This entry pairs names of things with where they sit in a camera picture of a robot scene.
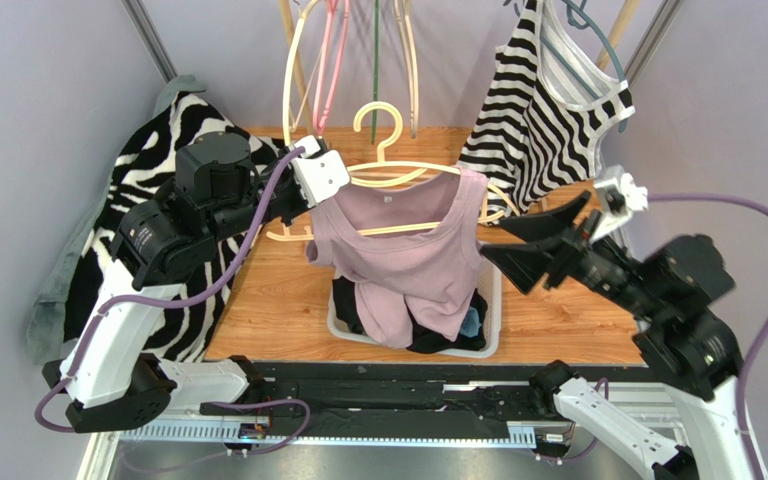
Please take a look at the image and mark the blue ribbed tank top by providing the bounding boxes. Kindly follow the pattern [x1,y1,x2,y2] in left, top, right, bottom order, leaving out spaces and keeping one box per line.
[459,307,484,338]

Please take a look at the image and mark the wooden hanger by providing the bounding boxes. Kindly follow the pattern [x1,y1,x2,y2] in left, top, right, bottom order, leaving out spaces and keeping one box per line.
[393,0,420,138]
[266,100,521,242]

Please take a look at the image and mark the black white striped tank top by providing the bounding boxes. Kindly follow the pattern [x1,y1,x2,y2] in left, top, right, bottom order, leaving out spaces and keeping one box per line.
[457,1,635,216]

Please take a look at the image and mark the lilac ribbed tank top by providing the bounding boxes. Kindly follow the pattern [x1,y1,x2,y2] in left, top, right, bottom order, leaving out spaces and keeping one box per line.
[305,171,487,349]

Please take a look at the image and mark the green hanger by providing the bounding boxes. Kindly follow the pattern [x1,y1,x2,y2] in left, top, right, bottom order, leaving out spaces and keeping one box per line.
[370,0,381,144]

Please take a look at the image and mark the cream plastic hanger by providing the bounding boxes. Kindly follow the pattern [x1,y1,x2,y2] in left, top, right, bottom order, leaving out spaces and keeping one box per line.
[278,0,320,145]

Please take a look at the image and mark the pink hanger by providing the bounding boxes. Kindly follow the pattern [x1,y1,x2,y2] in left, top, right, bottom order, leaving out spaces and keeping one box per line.
[313,0,351,135]

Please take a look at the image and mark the teal wire hanger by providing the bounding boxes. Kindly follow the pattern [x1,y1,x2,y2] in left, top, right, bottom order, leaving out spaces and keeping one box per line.
[539,1,639,107]

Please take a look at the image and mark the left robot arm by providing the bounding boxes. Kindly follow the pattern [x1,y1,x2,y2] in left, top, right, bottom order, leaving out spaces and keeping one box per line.
[34,132,329,433]

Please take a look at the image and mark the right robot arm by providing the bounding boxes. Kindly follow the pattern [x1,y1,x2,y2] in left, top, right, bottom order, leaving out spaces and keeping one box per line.
[480,189,767,479]

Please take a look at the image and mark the white perforated plastic basket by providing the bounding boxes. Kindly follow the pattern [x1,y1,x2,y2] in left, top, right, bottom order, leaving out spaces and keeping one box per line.
[325,261,502,360]

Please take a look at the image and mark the wooden clothes rack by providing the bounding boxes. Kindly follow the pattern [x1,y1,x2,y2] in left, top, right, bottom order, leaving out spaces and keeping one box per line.
[278,1,640,137]

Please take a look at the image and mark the zebra print blanket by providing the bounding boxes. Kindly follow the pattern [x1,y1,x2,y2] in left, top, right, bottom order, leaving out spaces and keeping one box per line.
[63,92,285,363]

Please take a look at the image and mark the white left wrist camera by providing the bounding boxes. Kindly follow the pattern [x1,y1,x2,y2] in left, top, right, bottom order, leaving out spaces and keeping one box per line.
[290,135,351,208]

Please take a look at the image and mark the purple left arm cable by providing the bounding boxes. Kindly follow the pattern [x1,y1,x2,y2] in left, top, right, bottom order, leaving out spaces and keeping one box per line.
[33,146,309,434]

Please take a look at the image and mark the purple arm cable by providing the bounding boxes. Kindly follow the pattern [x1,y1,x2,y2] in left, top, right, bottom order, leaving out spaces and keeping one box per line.
[646,192,768,480]
[33,146,309,434]

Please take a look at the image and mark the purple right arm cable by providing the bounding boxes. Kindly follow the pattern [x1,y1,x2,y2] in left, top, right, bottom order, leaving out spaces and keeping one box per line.
[646,192,768,480]

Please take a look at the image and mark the black mounting rail base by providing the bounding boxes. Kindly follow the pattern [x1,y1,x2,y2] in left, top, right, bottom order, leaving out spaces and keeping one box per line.
[109,359,665,461]

